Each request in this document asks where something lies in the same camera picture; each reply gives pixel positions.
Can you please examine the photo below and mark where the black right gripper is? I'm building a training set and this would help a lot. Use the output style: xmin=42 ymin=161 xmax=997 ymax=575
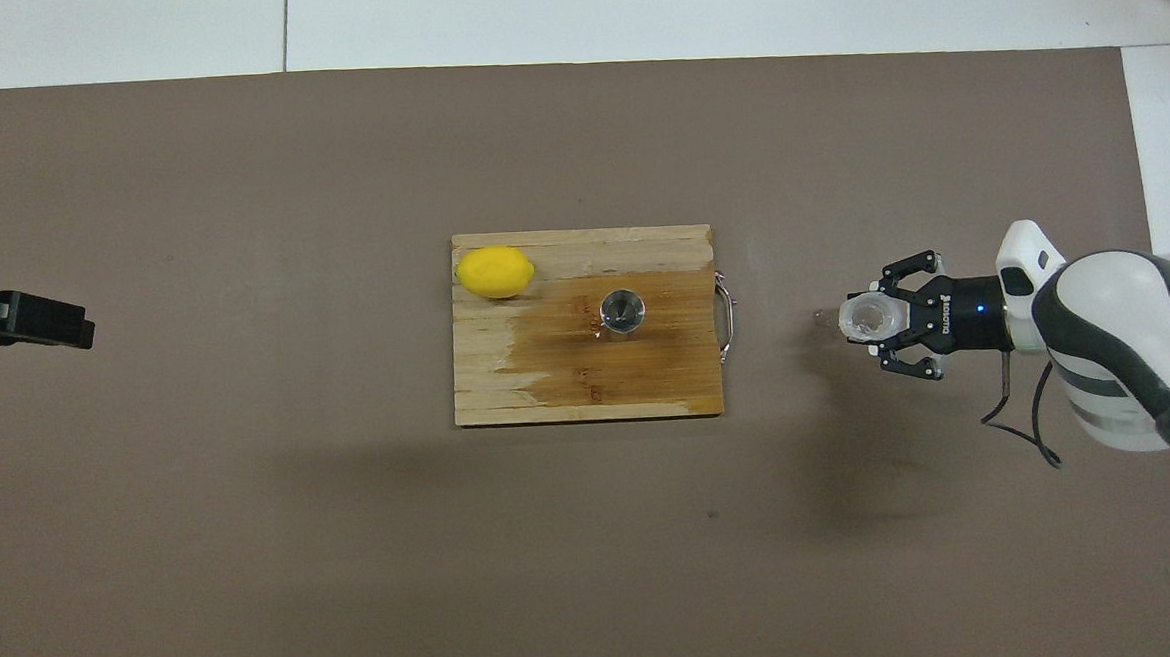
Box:
xmin=860 ymin=243 xmax=1016 ymax=386

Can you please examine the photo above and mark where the yellow lemon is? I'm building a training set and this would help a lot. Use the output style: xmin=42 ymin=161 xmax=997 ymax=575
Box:
xmin=453 ymin=242 xmax=538 ymax=303

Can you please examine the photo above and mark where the small clear glass cup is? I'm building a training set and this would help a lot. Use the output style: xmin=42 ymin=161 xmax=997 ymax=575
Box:
xmin=835 ymin=289 xmax=898 ymax=347

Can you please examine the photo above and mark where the brown table mat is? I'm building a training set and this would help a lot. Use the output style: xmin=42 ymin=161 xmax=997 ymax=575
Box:
xmin=0 ymin=24 xmax=1170 ymax=657

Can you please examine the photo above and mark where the wooden cutting board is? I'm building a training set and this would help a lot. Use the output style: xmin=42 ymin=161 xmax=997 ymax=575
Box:
xmin=444 ymin=220 xmax=747 ymax=432

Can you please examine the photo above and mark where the steel double jigger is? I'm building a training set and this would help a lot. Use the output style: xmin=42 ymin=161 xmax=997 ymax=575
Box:
xmin=597 ymin=285 xmax=649 ymax=339

